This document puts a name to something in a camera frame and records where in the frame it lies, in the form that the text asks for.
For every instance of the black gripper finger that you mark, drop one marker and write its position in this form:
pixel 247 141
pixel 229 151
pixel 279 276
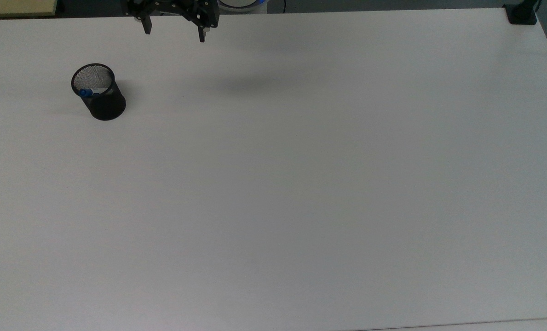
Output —
pixel 146 26
pixel 202 34

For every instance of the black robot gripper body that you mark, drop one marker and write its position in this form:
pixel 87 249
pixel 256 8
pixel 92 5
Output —
pixel 177 8

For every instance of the blue and white marker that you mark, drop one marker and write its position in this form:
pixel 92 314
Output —
pixel 89 92

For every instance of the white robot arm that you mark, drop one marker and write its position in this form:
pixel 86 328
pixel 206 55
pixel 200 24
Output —
pixel 242 3

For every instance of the black mesh pen cup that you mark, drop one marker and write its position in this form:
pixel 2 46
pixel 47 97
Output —
pixel 104 103

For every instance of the yellow board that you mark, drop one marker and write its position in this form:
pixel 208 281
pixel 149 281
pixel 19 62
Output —
pixel 15 7

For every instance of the black clamp pole mount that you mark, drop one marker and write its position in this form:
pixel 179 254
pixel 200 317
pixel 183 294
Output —
pixel 521 13

